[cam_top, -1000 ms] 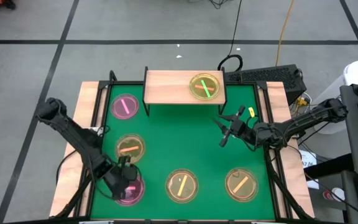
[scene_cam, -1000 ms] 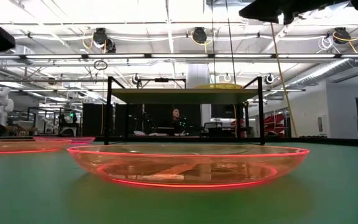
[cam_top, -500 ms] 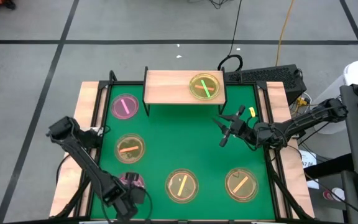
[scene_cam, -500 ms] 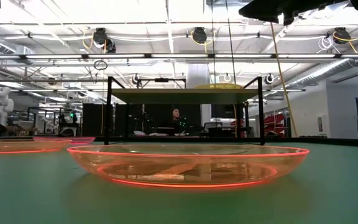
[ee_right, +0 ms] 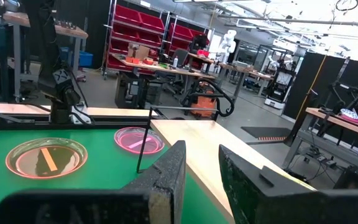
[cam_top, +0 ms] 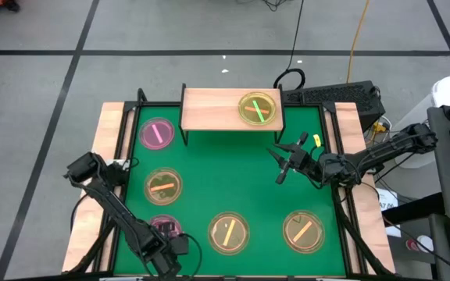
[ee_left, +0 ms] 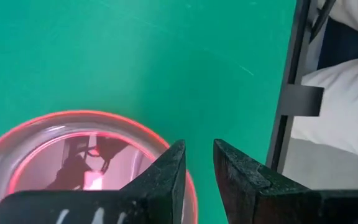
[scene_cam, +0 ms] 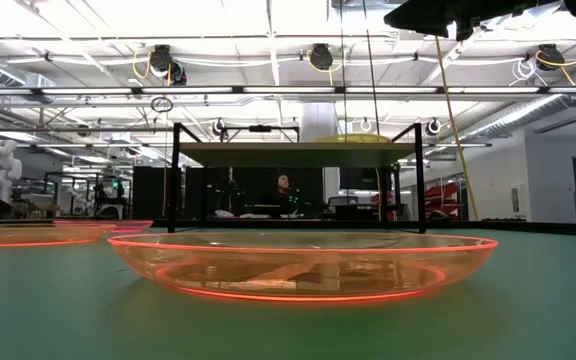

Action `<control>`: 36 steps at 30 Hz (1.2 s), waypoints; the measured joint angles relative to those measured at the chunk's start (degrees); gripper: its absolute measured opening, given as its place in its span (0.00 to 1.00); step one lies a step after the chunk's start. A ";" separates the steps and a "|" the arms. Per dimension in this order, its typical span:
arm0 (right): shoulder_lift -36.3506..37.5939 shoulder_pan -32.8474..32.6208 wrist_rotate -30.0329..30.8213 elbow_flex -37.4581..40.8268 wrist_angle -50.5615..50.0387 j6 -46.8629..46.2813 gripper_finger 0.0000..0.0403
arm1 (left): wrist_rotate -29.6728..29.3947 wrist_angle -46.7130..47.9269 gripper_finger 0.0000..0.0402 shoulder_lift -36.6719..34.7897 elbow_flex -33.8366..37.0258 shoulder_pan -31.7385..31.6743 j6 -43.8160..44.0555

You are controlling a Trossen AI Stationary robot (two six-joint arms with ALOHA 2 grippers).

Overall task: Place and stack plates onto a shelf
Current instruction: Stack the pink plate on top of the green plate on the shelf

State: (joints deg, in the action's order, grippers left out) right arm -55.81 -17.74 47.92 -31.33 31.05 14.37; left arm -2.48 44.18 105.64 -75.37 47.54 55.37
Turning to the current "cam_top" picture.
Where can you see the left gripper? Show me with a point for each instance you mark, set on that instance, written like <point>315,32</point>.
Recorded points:
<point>158,244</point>

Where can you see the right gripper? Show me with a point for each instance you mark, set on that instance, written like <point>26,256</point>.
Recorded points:
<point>305,162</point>

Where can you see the pink translucent plate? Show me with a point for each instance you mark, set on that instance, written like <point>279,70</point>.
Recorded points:
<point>156,133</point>
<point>165,218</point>

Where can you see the green translucent plate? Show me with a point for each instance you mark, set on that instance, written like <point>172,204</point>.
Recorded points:
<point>260,114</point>

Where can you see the orange translucent plate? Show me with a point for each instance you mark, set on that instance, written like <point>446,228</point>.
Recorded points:
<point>163,186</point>
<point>303,232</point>
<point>248,109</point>

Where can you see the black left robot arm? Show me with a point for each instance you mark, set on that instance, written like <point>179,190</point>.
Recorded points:
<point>111,203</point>

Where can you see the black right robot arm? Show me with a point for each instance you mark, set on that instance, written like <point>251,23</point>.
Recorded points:
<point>385,150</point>

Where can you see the wooden shelf with black legs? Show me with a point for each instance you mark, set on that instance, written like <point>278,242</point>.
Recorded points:
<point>213,109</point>

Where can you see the yellow tag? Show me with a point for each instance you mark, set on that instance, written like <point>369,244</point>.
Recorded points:
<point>317,140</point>

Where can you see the orange plate with yellow stripe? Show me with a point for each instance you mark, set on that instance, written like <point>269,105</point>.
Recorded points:
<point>229,233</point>

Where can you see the green table mat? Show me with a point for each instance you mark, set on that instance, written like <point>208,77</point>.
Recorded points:
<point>229,175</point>

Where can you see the black perforated computer case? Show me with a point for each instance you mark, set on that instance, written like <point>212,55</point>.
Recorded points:
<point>338,95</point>

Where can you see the yellow plug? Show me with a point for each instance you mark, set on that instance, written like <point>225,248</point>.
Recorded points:
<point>379,127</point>

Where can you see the white paper label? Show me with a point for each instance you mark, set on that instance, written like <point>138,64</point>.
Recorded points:
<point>389,203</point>

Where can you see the red white tape roll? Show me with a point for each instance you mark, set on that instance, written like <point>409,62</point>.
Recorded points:
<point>418,244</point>

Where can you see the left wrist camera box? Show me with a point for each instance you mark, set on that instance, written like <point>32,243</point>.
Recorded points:
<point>180,245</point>

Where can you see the black metal rig frame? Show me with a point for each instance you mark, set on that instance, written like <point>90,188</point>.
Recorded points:
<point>158,104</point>

